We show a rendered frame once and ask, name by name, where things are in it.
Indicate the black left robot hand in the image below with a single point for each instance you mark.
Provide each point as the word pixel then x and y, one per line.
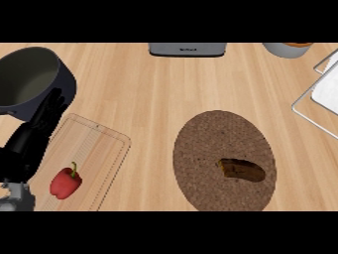
pixel 27 142

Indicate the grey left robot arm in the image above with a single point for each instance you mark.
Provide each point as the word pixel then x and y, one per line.
pixel 11 198

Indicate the brown oval placemat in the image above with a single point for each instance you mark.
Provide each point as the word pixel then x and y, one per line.
pixel 223 162

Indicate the brown pear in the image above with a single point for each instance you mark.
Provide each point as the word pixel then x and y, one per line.
pixel 243 169

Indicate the pale wooden cutting board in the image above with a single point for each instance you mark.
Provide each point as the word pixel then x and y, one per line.
pixel 86 162

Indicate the red bell pepper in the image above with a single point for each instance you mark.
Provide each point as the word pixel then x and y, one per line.
pixel 65 182

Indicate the dark grey pot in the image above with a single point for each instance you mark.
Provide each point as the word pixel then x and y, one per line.
pixel 23 79

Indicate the grey appliance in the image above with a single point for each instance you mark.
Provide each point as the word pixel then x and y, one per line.
pixel 187 49

